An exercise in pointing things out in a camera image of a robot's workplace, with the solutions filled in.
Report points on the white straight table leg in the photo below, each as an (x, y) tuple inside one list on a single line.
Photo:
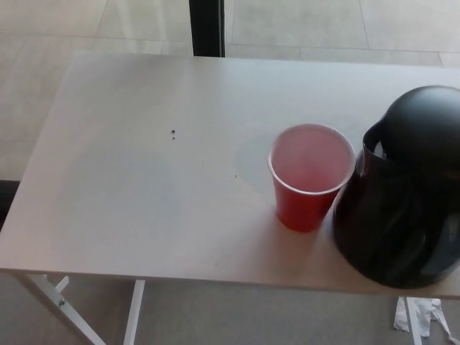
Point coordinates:
[(133, 312)]

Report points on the white thin table leg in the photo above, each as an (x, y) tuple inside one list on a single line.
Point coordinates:
[(415, 321)]

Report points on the red plastic cup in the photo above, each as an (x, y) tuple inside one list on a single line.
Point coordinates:
[(302, 208)]

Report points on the crumpled white paper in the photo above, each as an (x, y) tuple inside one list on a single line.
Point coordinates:
[(433, 312)]

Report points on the black vertical post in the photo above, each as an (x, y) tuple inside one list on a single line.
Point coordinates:
[(207, 27)]

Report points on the black electric kettle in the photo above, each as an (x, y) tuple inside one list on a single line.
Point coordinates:
[(406, 201)]

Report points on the white diagonal table leg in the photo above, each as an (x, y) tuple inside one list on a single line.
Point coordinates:
[(46, 298)]

